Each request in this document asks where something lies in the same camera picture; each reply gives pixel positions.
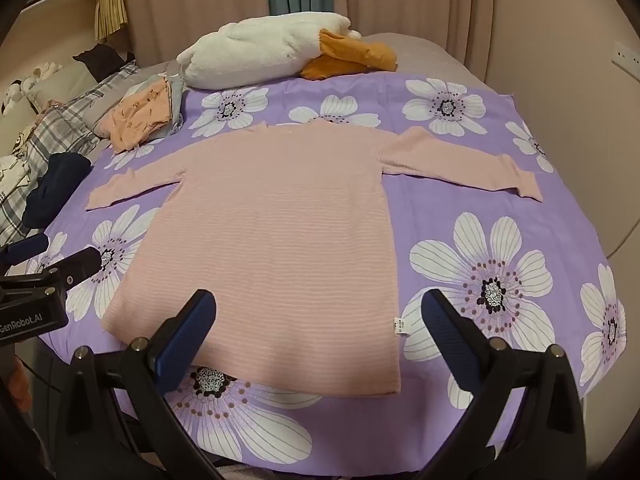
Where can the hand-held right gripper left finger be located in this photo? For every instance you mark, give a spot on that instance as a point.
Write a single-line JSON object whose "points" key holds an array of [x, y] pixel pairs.
{"points": [[192, 332]]}

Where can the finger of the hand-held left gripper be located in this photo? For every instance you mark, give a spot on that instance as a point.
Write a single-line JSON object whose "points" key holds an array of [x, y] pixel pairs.
{"points": [[25, 250], [77, 265]]}

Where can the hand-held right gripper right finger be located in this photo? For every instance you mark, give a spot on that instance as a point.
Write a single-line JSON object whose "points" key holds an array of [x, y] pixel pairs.
{"points": [[446, 335]]}

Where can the pink striped sweater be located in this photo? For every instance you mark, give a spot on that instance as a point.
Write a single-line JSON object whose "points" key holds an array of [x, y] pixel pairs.
{"points": [[275, 235]]}

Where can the dark navy cloth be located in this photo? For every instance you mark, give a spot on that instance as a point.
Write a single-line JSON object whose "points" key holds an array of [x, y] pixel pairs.
{"points": [[60, 180]]}

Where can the grey plaid quilt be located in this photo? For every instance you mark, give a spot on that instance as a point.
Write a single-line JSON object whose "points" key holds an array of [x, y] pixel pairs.
{"points": [[65, 120]]}

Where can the purple floral bedsheet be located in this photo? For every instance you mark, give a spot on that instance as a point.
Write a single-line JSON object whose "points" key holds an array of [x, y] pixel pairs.
{"points": [[425, 200]]}

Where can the panda plush toy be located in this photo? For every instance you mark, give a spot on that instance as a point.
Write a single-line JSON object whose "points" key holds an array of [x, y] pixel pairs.
{"points": [[11, 95]]}

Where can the orange printed cloth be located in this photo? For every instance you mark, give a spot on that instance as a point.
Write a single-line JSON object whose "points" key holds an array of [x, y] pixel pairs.
{"points": [[135, 115]]}

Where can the white plush toy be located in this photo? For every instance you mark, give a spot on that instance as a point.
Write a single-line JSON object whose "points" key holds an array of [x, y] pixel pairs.
{"points": [[45, 71]]}

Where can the black ruffled cushion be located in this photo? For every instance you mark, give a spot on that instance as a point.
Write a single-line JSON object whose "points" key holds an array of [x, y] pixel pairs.
{"points": [[100, 60]]}

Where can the yellow fringed cloth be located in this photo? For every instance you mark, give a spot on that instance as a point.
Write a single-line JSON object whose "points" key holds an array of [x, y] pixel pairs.
{"points": [[112, 10]]}

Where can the white power strip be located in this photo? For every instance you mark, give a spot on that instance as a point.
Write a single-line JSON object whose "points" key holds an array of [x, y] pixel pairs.
{"points": [[629, 60]]}

